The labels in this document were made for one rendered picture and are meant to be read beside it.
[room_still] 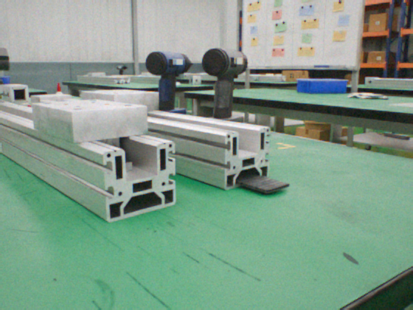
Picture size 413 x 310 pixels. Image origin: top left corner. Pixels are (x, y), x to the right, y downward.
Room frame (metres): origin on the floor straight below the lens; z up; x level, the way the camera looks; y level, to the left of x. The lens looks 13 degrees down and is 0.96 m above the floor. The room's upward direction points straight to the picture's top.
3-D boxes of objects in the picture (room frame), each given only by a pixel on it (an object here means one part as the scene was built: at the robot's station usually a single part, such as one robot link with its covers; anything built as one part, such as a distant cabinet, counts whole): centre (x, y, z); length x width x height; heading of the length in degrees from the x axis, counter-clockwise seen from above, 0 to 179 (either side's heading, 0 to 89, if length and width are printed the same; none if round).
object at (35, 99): (1.21, 0.49, 0.83); 0.12 x 0.09 x 0.10; 130
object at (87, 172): (0.76, 0.33, 0.82); 0.80 x 0.10 x 0.09; 40
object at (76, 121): (0.57, 0.17, 0.87); 0.16 x 0.11 x 0.07; 40
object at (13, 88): (2.02, 0.98, 0.83); 0.11 x 0.10 x 0.10; 132
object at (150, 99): (0.88, 0.19, 0.87); 0.16 x 0.11 x 0.07; 40
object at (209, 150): (0.88, 0.19, 0.82); 0.80 x 0.10 x 0.09; 40
